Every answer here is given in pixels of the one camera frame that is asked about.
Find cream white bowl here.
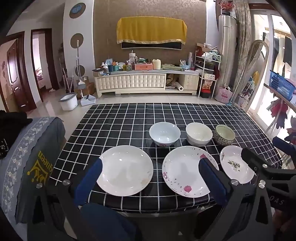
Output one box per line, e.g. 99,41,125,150
185,122,213,147

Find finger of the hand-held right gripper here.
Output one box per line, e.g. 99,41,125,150
241,147,278,179
272,137,296,155

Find green cloth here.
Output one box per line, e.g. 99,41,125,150
161,64,183,71

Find person's left leg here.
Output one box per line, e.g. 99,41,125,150
80,203,141,241

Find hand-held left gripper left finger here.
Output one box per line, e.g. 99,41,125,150
28,159,103,241

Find dark patterned bowl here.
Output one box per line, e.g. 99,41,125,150
213,124,236,146

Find glass balcony door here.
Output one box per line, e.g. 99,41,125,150
245,9,296,167

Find grey crown print chair cover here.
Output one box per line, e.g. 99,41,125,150
0,116,67,234

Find oval standing mirror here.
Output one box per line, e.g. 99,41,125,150
231,40,269,108

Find white mop bucket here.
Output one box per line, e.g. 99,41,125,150
58,93,78,111

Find plain white plate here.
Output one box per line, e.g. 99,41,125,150
96,145,154,197

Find pink bag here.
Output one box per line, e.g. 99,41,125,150
215,86,233,103

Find blue round wall clock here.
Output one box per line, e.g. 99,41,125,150
69,3,86,18

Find pink box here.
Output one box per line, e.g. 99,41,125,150
134,62,153,70

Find dark wooden door frame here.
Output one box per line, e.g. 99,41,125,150
31,28,59,102

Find yellow television cover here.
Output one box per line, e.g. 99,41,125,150
116,17,188,45

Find cardboard boxes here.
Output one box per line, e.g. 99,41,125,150
74,77,96,98

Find blue plastic basket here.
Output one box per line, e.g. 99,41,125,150
269,70,296,102

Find red hanging garment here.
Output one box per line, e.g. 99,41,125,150
266,97,292,129

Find red handled broom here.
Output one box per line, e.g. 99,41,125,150
59,58,74,93

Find white bowl with red mark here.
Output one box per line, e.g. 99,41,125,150
149,122,181,148

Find red flowers in vase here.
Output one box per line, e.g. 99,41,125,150
218,0,235,16

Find black hanging garment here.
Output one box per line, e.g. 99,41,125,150
283,36,292,65

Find wooden board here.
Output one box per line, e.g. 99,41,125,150
264,83,296,107

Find white pink speckled plate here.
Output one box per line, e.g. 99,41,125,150
162,146,220,198

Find patterned curtain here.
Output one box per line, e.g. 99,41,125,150
232,0,252,102

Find dark wooden door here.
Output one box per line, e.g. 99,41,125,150
0,32,37,112

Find white dustpan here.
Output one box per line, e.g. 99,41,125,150
80,89,96,106

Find white cartoon print plate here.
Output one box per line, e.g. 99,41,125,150
220,145,255,184

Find cream tufted tv cabinet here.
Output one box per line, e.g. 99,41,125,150
94,70,200,98

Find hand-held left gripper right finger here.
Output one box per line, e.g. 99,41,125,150
193,157,274,241

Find white wire rack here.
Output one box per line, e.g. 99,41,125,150
194,50,221,99

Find cylindrical standing air conditioner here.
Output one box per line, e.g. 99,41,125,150
218,14,238,98

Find black white checked tablecloth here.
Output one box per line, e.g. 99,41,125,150
47,103,283,214

